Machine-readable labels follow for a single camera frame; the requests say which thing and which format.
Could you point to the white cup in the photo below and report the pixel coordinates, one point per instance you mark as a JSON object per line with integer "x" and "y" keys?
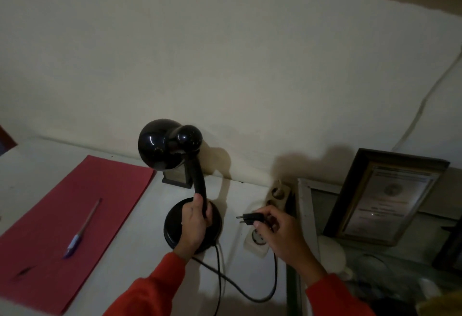
{"x": 334, "y": 256}

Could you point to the person's right forearm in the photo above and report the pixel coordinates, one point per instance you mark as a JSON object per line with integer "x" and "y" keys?
{"x": 334, "y": 296}

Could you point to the person's right hand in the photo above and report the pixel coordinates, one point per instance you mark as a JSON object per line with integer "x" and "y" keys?
{"x": 285, "y": 234}

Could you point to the person's left hand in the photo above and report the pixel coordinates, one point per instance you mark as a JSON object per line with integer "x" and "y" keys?
{"x": 193, "y": 226}

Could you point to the black desk lamp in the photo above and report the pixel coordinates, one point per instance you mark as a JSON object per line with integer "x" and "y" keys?
{"x": 180, "y": 178}

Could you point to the red paper folder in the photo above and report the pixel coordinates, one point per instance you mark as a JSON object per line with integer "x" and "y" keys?
{"x": 68, "y": 231}

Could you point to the white power strip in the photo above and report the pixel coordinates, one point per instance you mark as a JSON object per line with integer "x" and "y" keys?
{"x": 265, "y": 222}

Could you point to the purple ballpoint pen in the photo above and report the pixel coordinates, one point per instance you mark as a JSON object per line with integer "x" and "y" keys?
{"x": 82, "y": 231}

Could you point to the person's right thumb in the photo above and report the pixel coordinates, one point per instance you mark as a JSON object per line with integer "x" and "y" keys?
{"x": 262, "y": 228}

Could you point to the person's left forearm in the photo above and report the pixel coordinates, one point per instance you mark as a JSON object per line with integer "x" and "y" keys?
{"x": 148, "y": 287}

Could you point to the person's left thumb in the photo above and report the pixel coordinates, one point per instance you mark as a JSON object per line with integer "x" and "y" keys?
{"x": 196, "y": 206}

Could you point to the white framed glass cabinet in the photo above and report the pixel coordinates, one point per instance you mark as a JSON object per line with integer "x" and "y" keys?
{"x": 375, "y": 254}

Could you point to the dark framed certificate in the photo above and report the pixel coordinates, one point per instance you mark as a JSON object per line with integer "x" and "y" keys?
{"x": 384, "y": 198}

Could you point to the black power plug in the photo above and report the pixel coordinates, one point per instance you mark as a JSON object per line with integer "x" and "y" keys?
{"x": 249, "y": 218}

